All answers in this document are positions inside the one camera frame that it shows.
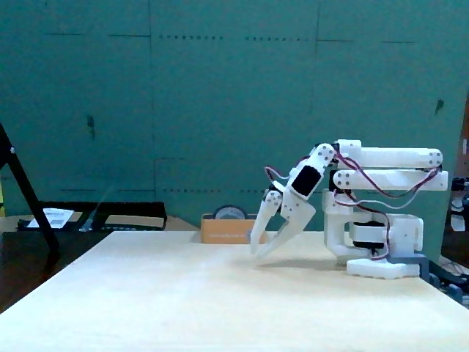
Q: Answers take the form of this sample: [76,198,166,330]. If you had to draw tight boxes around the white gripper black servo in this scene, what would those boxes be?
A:
[250,142,338,261]

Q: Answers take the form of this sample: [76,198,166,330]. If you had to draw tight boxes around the black tape roll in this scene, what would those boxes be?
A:
[214,205,247,221]

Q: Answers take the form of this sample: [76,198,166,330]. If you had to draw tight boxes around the orange cardboard box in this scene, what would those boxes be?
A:
[200,213,267,244]

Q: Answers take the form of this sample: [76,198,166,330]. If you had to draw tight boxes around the grey table clamp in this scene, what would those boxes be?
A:
[388,254,429,282]

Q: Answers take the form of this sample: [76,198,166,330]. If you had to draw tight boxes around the grey slanted bar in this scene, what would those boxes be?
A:
[79,185,118,232]

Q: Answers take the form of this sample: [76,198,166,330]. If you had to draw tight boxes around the dark equipment with white parts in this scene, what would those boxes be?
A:
[441,175,469,265]

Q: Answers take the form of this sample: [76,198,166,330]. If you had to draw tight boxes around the white printed paper label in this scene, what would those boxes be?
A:
[28,208,74,229]

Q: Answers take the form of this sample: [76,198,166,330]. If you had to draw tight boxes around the black slanted stand leg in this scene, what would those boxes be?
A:
[0,122,61,271]

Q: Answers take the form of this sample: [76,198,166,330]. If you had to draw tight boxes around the gripper servo cable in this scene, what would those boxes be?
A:
[263,155,312,191]

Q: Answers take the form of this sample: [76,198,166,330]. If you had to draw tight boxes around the base servo cable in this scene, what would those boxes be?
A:
[336,192,392,262]

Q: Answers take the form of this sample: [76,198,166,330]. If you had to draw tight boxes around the arm servo cable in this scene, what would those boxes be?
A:
[335,152,441,201]

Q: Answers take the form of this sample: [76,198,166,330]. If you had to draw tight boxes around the black clamp with cables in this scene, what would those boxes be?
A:
[427,260,469,309]

